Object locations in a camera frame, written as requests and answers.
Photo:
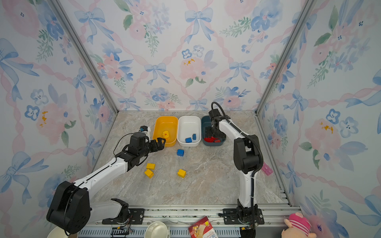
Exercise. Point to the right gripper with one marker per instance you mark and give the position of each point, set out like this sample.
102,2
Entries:
208,133

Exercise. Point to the yellow lego brick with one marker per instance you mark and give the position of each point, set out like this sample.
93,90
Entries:
181,173
150,166
149,173

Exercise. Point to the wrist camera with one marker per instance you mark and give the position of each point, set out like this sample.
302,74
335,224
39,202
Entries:
215,115
141,138

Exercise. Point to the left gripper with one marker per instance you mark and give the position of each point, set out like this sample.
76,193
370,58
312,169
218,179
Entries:
160,146

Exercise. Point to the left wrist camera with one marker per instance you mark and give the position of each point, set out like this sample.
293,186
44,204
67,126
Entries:
141,138

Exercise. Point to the paper cup left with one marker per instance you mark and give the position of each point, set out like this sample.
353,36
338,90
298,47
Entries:
58,232

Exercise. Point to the yellow round lego piece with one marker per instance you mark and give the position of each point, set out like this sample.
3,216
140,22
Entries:
166,135

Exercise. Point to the red snack box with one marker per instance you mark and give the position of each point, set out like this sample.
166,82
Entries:
202,229

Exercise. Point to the pink plush toy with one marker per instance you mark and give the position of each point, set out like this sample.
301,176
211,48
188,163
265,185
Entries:
297,227

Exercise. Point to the yellow plastic bin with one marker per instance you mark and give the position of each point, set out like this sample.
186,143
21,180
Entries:
166,127

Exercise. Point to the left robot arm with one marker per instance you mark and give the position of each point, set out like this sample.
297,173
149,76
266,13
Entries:
71,209

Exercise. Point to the pink lego brick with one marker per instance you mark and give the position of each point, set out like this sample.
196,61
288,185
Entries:
267,170

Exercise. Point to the aluminium rail frame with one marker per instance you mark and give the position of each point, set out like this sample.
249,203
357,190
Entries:
177,221

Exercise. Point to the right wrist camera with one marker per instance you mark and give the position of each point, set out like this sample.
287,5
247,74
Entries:
215,115

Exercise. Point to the white plastic bin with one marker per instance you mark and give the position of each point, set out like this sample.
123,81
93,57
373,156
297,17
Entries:
187,126

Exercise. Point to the white paper cup centre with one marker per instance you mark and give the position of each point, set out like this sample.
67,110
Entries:
157,230

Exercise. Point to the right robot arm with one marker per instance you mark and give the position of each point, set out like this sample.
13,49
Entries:
248,159

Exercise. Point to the dark teal plastic bin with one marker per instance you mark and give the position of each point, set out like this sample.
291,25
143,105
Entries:
205,123

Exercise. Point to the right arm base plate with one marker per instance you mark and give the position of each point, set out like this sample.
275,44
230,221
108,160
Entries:
235,217

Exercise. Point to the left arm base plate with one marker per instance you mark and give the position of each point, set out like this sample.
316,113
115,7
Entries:
131,216

